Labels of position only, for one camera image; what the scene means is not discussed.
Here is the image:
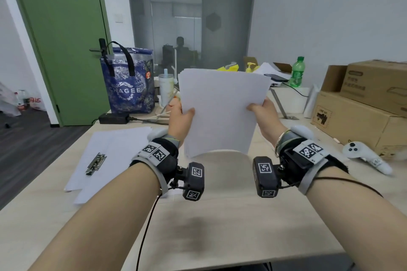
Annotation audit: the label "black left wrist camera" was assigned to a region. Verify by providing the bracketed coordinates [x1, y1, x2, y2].
[170, 162, 205, 203]

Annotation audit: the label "white tumbler with straw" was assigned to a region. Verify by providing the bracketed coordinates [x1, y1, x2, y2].
[158, 69, 175, 108]

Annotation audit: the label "black cable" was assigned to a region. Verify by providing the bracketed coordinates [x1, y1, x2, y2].
[136, 194, 163, 271]

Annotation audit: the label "blue patterned tote bag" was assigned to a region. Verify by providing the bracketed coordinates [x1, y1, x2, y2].
[100, 42, 156, 114]

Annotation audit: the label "white rolled paper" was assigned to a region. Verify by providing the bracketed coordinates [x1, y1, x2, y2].
[303, 84, 320, 119]

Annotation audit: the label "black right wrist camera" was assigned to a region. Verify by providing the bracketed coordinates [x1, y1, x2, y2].
[252, 156, 282, 198]

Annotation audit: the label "person's left hand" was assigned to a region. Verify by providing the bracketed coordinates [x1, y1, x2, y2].
[167, 99, 195, 148]

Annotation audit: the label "white paper stack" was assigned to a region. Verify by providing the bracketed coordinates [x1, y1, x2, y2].
[179, 68, 272, 159]

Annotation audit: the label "person's right hand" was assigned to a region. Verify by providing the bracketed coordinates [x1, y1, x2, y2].
[247, 97, 289, 151]

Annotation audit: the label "left wrist strap with markers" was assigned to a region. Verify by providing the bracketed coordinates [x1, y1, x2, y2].
[130, 128, 180, 198]

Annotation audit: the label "glass partition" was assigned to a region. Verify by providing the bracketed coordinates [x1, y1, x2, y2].
[125, 0, 259, 75]

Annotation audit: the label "silver bangle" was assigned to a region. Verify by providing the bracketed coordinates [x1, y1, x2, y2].
[274, 129, 292, 158]

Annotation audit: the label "grey metal stand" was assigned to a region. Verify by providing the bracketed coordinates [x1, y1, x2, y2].
[270, 88, 300, 121]

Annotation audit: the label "white handheld controller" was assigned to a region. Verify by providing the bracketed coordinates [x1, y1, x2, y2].
[342, 142, 393, 175]

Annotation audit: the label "green door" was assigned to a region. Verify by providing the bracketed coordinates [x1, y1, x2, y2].
[8, 0, 112, 127]

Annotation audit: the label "black door handle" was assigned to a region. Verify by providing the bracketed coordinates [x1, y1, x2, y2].
[89, 38, 109, 56]

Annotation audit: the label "printed cardboard box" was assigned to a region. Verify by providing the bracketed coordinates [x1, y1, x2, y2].
[340, 60, 407, 118]

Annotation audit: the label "white paper sheets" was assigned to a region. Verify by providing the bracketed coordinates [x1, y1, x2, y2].
[64, 126, 154, 205]

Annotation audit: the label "green plastic bottle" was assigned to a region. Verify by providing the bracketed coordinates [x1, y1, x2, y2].
[289, 56, 305, 88]

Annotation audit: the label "black power adapter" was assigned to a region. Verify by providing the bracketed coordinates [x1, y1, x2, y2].
[98, 112, 130, 125]

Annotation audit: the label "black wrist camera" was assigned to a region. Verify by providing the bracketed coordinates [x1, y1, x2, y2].
[170, 162, 205, 203]
[252, 156, 282, 198]

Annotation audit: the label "person's left forearm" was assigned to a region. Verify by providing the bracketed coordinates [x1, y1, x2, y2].
[29, 162, 163, 271]

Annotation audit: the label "wrist strap with markers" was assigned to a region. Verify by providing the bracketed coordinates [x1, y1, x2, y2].
[130, 128, 180, 198]
[279, 125, 350, 196]

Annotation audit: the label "person's right forearm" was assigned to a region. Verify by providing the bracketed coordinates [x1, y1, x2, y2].
[305, 166, 407, 271]

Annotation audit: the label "plastic bags on floor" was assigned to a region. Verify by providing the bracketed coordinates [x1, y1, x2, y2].
[0, 82, 47, 118]

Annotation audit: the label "black smartphone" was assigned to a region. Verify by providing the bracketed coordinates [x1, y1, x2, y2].
[263, 73, 289, 83]

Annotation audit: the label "right wrist strap with markers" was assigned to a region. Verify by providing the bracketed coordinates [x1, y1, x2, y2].
[279, 125, 350, 196]

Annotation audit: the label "large cardboard box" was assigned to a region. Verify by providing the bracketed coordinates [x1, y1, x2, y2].
[311, 91, 407, 158]

